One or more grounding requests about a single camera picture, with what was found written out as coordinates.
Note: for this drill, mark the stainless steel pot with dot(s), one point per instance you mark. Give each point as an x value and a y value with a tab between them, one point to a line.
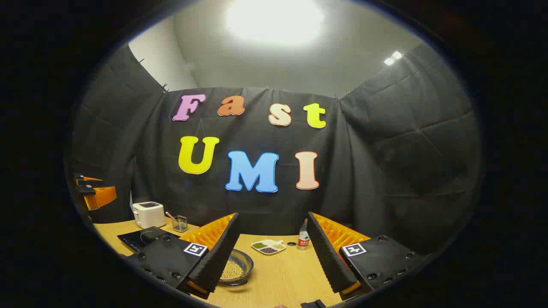
244	261

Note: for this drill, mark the white divided bean dish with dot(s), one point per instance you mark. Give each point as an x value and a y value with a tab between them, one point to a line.
268	247

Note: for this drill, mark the small ceiling light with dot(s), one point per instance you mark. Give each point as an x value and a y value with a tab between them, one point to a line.
393	57

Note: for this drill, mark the pile of soybeans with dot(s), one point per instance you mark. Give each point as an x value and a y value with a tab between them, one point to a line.
232	270

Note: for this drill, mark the pink straw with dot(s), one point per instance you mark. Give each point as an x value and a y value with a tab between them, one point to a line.
170	215

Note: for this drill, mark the white toaster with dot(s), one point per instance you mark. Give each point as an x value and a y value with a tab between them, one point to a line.
147	216

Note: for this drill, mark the clear water bottle red label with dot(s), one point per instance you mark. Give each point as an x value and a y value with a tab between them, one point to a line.
303	239

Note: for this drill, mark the large ceiling light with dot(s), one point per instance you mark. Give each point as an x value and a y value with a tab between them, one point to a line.
274	21

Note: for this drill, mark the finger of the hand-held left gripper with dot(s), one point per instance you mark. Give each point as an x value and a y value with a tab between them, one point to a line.
100	196
85	181

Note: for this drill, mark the black backdrop cloth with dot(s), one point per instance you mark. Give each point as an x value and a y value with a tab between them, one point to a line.
385	171

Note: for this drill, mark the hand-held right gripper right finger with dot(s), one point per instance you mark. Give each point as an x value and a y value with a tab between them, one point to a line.
329	256

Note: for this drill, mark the black induction cooktop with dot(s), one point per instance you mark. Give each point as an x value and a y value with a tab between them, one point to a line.
143	237

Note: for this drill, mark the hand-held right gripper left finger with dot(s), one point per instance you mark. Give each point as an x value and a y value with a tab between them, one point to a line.
218	256

